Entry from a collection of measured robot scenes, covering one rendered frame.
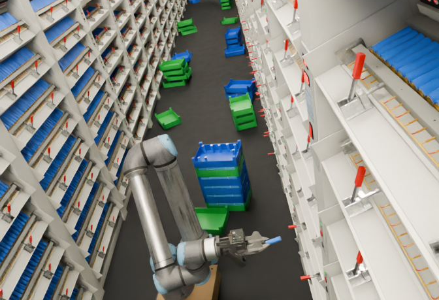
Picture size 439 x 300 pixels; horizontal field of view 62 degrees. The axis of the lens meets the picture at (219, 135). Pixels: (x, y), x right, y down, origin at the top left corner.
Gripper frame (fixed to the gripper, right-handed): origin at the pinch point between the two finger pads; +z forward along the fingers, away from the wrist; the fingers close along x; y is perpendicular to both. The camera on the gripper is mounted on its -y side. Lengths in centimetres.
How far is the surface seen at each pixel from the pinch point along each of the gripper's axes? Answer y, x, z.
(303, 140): 48, -2, 20
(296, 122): 48, 10, 19
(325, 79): 88, -40, 20
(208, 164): -23, 92, -32
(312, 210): 28.8, -14.2, 18.0
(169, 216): -65, 94, -73
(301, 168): 28.7, 8.1, 18.8
